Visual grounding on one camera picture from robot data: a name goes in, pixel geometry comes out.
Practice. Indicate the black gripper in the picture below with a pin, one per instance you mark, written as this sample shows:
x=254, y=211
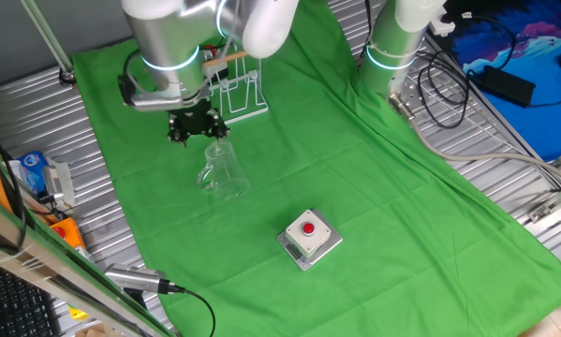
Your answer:
x=196, y=121

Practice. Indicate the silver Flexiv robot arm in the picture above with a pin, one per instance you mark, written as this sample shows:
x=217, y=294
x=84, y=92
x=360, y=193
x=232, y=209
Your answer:
x=167, y=37

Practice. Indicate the clear acrylic drying rack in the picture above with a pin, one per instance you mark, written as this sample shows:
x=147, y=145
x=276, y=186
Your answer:
x=228, y=57

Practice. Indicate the grey red-button box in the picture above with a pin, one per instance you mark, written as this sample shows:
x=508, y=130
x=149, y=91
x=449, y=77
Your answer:
x=217, y=69

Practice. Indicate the red-button box on plate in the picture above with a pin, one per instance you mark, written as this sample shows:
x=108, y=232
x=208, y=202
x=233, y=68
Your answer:
x=308, y=234

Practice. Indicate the grey finned metal device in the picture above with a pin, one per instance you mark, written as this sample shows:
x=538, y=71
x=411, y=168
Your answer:
x=57, y=180

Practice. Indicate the orange box red button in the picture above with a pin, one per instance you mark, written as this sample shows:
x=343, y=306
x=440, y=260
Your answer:
x=71, y=236

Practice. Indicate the green cloth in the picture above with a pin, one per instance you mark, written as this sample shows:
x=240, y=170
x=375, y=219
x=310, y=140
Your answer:
x=355, y=187

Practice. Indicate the blue tissue pack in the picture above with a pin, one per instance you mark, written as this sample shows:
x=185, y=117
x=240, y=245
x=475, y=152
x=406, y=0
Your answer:
x=33, y=168

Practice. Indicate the diagonal aluminium strut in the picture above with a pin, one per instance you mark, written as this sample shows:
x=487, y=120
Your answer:
x=46, y=35

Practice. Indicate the black keyboard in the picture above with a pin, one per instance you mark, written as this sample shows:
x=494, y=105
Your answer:
x=13, y=309

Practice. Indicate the black power adapter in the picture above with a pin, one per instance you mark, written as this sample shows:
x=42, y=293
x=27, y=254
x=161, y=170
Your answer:
x=505, y=86

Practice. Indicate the blue painted mat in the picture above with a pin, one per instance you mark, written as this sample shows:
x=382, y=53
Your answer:
x=542, y=126

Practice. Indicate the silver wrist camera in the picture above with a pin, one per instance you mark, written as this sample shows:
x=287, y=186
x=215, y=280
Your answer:
x=158, y=102

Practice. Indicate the black camera plug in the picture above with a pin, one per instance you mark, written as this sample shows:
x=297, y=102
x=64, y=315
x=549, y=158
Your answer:
x=126, y=91

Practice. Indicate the silver camera on stand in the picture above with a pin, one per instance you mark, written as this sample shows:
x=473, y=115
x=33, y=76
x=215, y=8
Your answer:
x=135, y=277

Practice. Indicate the aluminium frame beam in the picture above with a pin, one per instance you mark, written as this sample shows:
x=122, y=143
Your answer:
x=50, y=269

